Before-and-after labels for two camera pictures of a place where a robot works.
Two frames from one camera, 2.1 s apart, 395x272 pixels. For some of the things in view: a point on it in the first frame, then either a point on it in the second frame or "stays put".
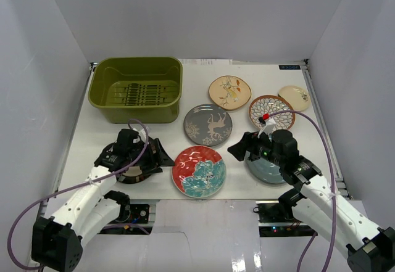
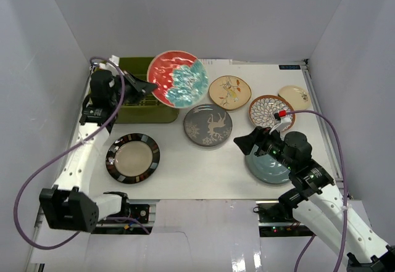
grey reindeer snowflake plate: [208, 124] stays put
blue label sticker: [289, 67] stays put
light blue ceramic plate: [264, 169] stays put
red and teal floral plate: [199, 172] → [181, 78]
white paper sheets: [207, 61] stays put
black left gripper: [155, 153] → [130, 86]
